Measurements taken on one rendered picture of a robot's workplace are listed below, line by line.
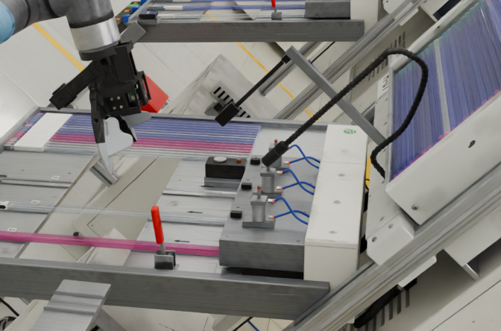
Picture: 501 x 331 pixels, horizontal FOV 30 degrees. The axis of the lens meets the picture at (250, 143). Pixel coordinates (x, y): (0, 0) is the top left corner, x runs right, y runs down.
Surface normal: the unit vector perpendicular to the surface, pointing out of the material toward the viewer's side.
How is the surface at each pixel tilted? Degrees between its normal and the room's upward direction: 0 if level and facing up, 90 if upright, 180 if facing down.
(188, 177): 44
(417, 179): 90
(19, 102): 0
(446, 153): 90
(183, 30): 90
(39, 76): 0
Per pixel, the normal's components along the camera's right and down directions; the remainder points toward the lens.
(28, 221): 0.00, -0.93
